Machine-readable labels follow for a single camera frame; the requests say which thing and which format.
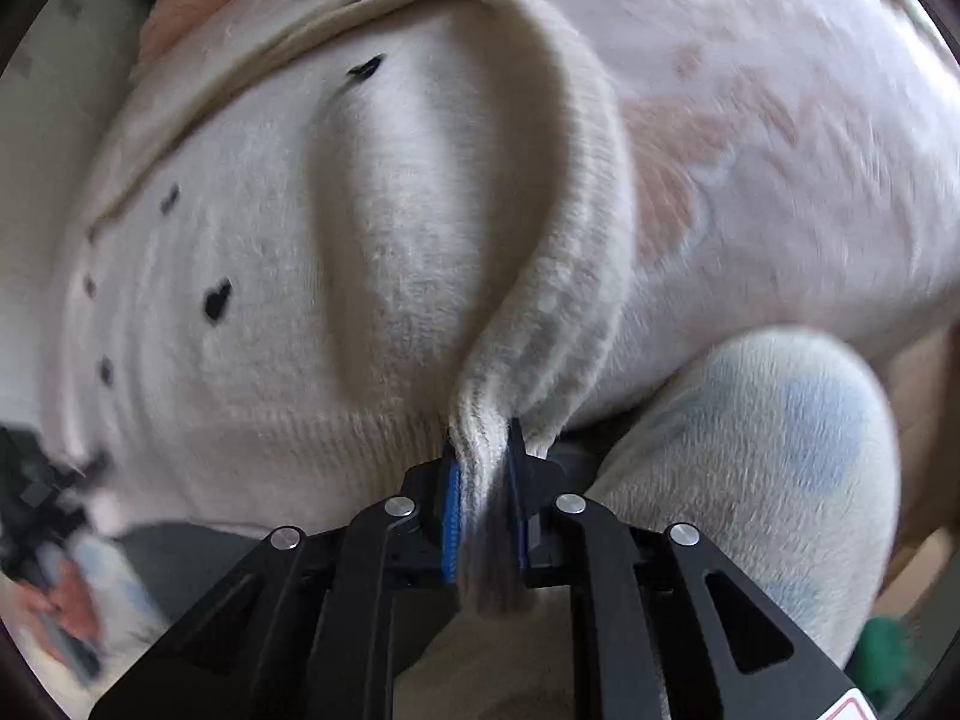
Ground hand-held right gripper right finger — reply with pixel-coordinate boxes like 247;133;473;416
507;417;863;720

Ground person's left hand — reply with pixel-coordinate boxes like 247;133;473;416
11;562;102;642

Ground cream sweater with black hearts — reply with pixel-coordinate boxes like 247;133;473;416
41;0;638;616

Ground cream sweater with black dots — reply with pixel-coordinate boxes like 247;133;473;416
139;0;960;421

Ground white fleece cloth blue spots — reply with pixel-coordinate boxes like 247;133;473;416
397;326;901;720

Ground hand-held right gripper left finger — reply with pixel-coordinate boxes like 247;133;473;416
88;442;464;720

